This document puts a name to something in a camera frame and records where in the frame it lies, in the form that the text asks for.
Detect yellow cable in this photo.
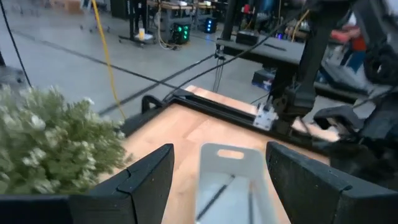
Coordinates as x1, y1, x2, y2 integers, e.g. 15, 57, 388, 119
91, 0, 127, 121

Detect cardboard box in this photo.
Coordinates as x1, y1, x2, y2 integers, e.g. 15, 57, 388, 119
63, 0, 84, 15

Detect computer tower green lights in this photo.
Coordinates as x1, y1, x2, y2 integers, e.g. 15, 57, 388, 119
170, 22, 192, 45

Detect silver mounting plate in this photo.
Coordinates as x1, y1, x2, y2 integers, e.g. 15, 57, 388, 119
252, 103, 279, 131

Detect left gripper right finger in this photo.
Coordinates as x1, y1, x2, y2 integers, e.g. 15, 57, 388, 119
266, 141, 398, 224

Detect artificial green potted plant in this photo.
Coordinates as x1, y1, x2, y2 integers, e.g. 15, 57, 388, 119
0, 85, 133, 195

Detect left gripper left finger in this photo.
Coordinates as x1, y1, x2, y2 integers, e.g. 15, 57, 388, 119
70, 143, 175, 224

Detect black device blue lights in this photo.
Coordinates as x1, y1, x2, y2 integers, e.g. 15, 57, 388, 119
203, 17, 218, 34

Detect grey plastic bin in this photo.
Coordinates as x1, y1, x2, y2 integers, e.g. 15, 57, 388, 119
195, 142, 280, 224

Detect thin black paintbrush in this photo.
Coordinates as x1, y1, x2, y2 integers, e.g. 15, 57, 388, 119
195, 174, 236, 222

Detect blue storage box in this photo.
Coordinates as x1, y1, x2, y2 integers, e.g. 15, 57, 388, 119
251, 68, 277, 91

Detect long black cable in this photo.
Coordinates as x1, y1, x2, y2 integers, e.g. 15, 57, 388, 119
162, 12, 309, 102

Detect person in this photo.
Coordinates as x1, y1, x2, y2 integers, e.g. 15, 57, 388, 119
330, 24, 368, 73

